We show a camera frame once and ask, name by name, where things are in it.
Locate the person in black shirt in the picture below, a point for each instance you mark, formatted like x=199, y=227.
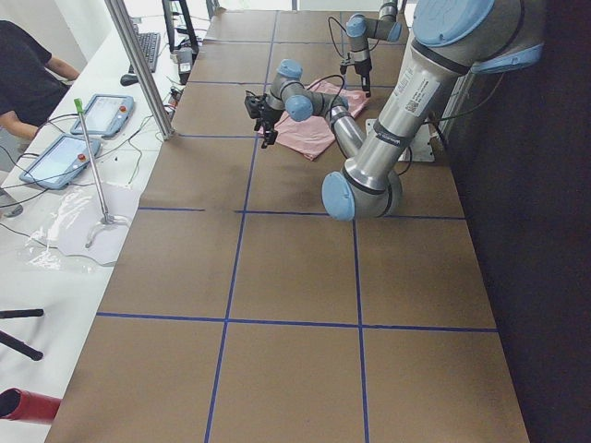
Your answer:
x=33, y=82

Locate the clear plastic sheet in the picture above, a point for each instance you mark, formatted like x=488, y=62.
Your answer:
x=74, y=227

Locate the black tripod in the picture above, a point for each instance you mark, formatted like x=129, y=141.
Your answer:
x=18, y=330

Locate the far teach pendant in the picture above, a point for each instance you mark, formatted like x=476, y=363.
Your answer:
x=106, y=114

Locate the green-tipped metal grabber stick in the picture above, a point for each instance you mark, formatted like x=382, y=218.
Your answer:
x=108, y=221

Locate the aluminium frame post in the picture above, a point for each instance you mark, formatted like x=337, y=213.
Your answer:
x=124, y=27

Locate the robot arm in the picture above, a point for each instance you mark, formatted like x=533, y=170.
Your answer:
x=449, y=39
x=359, y=30

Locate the teach pendant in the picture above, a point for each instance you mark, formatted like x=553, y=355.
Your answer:
x=106, y=114
x=59, y=164

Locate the pink printed t-shirt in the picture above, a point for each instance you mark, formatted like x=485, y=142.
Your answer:
x=313, y=136

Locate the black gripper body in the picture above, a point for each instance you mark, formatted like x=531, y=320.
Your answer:
x=267, y=112
x=362, y=65

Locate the black computer mouse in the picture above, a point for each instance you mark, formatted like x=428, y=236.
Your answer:
x=128, y=80

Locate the near teach pendant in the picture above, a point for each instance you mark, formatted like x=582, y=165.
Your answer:
x=59, y=164

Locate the red cylinder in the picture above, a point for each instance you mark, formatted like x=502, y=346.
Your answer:
x=30, y=407

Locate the black keyboard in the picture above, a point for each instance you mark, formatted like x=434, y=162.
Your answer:
x=149, y=43

